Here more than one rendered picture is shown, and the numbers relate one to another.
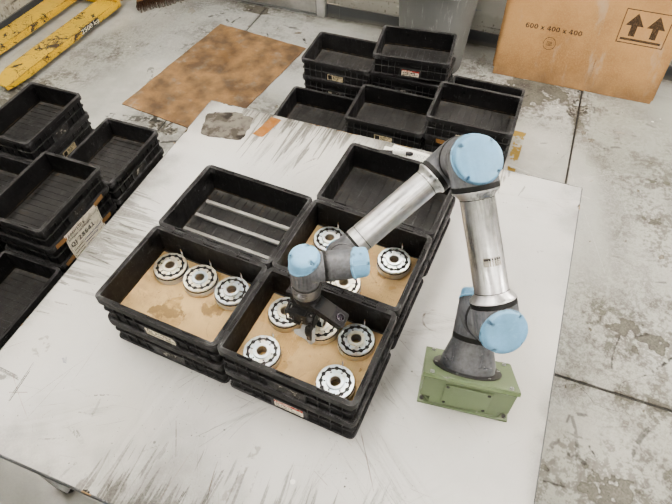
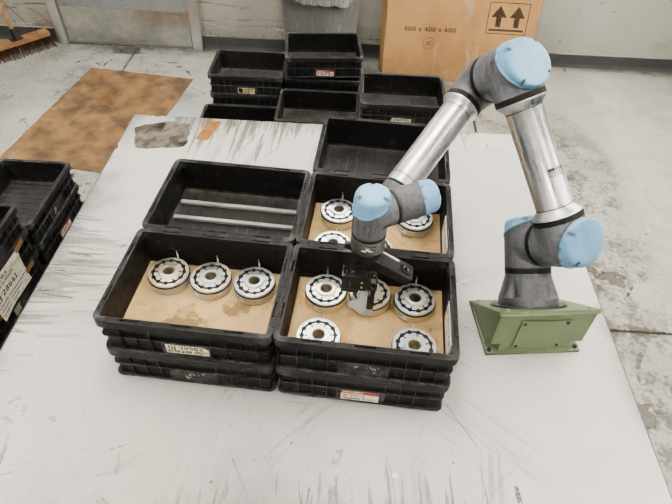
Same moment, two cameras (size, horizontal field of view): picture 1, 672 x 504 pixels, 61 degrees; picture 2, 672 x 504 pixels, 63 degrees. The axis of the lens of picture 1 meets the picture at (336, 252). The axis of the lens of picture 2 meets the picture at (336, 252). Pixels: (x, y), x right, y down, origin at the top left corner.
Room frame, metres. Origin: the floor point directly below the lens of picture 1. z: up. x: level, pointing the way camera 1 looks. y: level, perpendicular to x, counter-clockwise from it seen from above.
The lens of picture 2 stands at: (0.05, 0.44, 1.90)
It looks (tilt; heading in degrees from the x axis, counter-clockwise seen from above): 45 degrees down; 339
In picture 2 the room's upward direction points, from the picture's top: 2 degrees clockwise
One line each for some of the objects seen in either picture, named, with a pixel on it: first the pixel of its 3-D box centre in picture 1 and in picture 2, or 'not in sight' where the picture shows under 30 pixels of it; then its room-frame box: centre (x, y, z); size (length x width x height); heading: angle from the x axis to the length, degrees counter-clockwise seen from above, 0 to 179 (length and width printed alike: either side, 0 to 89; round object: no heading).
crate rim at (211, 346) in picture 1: (183, 283); (200, 281); (0.96, 0.44, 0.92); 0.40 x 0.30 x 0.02; 65
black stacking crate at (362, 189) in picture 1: (388, 198); (381, 163); (1.33, -0.18, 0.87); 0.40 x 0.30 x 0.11; 65
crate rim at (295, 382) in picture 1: (308, 333); (369, 299); (0.79, 0.08, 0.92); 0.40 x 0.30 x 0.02; 65
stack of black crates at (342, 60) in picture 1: (343, 77); (251, 91); (2.85, -0.06, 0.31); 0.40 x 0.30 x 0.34; 69
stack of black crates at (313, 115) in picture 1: (318, 126); (240, 140); (2.48, 0.08, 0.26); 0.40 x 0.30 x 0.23; 69
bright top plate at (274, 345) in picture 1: (261, 351); (318, 335); (0.76, 0.21, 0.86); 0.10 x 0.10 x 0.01
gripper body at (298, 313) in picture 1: (305, 304); (362, 265); (0.83, 0.08, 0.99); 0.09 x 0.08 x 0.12; 66
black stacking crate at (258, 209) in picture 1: (239, 223); (233, 214); (1.23, 0.31, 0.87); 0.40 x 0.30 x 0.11; 65
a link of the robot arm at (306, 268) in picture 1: (305, 268); (372, 212); (0.83, 0.07, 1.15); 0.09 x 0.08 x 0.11; 97
